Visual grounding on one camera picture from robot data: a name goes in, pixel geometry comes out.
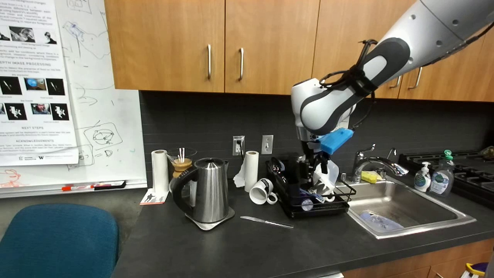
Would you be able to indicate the glass coffee carafe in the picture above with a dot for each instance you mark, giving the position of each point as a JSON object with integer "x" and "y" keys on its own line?
{"x": 181, "y": 165}

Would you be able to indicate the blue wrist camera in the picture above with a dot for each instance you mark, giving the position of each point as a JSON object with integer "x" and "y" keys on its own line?
{"x": 335, "y": 140}

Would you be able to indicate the steel sink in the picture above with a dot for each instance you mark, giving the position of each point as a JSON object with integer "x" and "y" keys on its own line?
{"x": 405, "y": 204}

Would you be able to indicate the silver kettle base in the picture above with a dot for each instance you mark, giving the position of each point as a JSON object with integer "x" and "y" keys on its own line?
{"x": 227, "y": 216}

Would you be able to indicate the blue plastic item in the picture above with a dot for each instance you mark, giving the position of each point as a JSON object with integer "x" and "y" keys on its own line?
{"x": 380, "y": 222}

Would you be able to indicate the white paper towel roll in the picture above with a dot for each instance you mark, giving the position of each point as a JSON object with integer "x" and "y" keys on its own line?
{"x": 251, "y": 170}
{"x": 159, "y": 172}

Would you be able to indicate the yellow sponge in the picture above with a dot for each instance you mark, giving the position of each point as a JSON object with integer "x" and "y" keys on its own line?
{"x": 369, "y": 177}

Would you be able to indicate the wall socket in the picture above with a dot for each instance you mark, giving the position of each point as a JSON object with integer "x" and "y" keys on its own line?
{"x": 237, "y": 146}

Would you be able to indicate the clear dish soap bottle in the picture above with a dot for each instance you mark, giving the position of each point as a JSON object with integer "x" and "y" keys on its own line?
{"x": 440, "y": 179}

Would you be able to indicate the black stove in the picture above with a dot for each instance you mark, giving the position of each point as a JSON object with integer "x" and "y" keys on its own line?
{"x": 471, "y": 181}

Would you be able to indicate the silver tap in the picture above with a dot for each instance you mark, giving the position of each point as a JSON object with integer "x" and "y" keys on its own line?
{"x": 380, "y": 162}

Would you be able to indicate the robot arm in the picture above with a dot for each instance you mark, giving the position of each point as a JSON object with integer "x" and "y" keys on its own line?
{"x": 420, "y": 31}

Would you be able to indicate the blue office chair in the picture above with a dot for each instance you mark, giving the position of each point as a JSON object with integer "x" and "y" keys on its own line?
{"x": 58, "y": 243}

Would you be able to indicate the wall switch plate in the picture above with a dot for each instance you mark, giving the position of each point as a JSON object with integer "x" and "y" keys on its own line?
{"x": 267, "y": 144}

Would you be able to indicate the blue fork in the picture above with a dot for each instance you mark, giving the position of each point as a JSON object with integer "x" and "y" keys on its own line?
{"x": 313, "y": 196}

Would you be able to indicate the wooden wall cabinet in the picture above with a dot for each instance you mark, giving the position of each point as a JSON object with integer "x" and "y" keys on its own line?
{"x": 270, "y": 38}

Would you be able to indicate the wooden base cabinet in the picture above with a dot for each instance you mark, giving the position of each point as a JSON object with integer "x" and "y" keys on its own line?
{"x": 424, "y": 264}

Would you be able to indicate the white pump soap bottle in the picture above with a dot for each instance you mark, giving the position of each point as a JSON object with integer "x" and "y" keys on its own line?
{"x": 422, "y": 180}

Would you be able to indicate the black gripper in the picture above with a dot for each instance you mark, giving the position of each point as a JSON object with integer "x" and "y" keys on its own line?
{"x": 308, "y": 162}

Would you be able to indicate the bundle of stir sticks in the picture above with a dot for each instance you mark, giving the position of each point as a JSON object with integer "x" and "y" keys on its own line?
{"x": 181, "y": 154}

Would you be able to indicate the white mug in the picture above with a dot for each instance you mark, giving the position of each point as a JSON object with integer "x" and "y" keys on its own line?
{"x": 260, "y": 191}

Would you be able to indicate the white plastic jug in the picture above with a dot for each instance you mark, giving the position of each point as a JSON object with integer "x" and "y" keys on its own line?
{"x": 327, "y": 175}

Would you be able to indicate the steel electric kettle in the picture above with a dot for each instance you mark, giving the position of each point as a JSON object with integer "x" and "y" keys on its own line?
{"x": 210, "y": 193}

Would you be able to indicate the black drying rack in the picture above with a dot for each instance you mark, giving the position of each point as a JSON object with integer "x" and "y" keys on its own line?
{"x": 293, "y": 210}

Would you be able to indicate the whiteboard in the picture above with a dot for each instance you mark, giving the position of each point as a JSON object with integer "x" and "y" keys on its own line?
{"x": 108, "y": 116}

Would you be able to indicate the red marker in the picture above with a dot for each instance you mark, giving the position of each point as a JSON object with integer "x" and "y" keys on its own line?
{"x": 77, "y": 188}

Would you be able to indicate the silver knife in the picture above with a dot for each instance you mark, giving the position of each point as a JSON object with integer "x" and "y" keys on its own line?
{"x": 266, "y": 222}

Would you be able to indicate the white printed poster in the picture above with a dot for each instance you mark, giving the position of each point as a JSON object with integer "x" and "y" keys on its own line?
{"x": 34, "y": 58}

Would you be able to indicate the yellow and purple item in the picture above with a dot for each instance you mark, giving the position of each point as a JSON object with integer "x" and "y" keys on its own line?
{"x": 475, "y": 269}

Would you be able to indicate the printed card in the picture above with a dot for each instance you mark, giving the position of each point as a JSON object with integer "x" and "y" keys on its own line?
{"x": 153, "y": 197}

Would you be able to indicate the wooden cabinet door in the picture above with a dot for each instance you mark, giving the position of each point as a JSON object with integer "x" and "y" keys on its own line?
{"x": 274, "y": 42}
{"x": 162, "y": 42}
{"x": 343, "y": 27}
{"x": 459, "y": 77}

